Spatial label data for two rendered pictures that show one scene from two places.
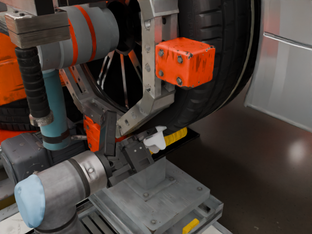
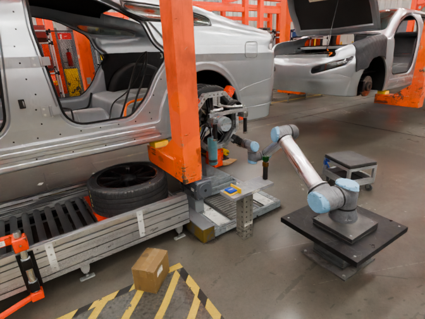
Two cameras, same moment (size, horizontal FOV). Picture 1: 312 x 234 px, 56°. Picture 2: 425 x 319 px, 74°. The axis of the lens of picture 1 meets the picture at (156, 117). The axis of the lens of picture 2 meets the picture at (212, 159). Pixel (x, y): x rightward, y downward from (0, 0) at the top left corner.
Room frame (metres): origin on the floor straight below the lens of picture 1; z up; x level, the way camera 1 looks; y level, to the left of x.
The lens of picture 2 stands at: (0.50, 2.78, 1.47)
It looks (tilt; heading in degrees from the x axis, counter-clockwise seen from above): 21 degrees down; 277
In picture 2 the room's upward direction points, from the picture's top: 2 degrees counter-clockwise
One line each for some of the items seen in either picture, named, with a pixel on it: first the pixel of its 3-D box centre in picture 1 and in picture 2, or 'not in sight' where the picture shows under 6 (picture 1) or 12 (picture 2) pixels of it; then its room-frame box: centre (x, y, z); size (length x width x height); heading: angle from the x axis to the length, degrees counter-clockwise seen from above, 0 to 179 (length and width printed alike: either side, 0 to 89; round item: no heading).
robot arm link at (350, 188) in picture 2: not in sight; (344, 193); (-0.19, 0.99, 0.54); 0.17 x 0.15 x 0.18; 28
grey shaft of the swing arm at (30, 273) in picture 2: not in sight; (28, 266); (1.80, 1.54, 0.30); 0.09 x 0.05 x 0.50; 41
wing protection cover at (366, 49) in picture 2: not in sight; (366, 52); (-1.35, -2.03, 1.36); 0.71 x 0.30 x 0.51; 41
